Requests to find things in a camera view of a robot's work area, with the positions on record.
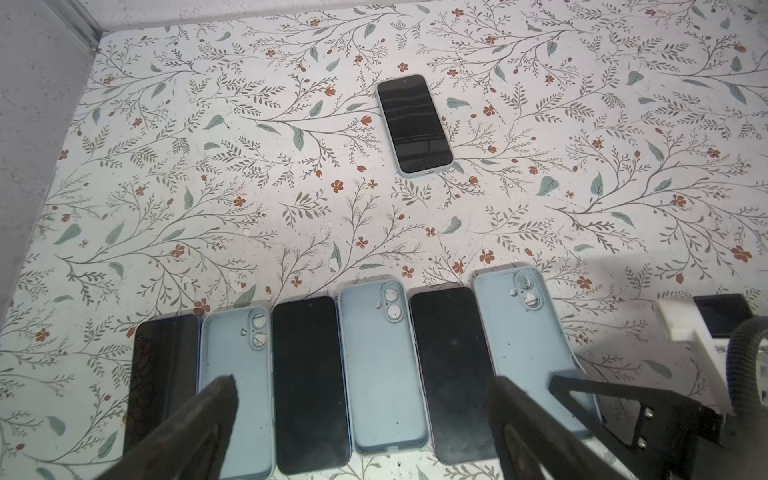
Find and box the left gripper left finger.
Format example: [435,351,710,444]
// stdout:
[100,375,239,480]

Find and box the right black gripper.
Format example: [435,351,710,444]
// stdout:
[549,375,767,479]

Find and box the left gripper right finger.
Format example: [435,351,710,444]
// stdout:
[487,376,623,480]

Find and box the black phone removed from case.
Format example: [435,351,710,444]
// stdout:
[123,314,200,453]

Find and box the light blue phone case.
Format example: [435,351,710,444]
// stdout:
[338,279,430,456]
[473,267,591,439]
[198,305,275,479]

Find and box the black phone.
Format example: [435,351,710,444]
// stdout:
[410,287,496,465]
[272,296,352,475]

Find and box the black smartphone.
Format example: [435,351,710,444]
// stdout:
[376,75,454,178]

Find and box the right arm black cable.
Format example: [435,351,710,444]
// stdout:
[724,315,768,433]

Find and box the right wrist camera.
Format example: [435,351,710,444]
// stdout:
[655,293,753,414]

